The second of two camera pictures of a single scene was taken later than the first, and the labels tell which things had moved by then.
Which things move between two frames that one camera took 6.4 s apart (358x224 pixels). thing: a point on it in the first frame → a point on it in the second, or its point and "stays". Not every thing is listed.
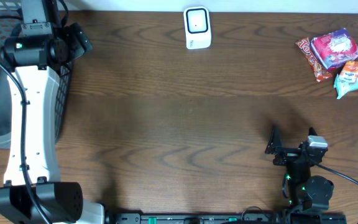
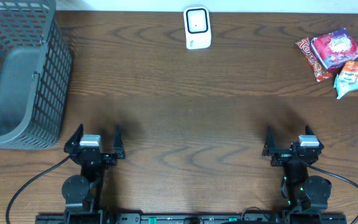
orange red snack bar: (319, 71) stays
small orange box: (350, 71) stays
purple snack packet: (336, 48) stays
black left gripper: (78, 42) → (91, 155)
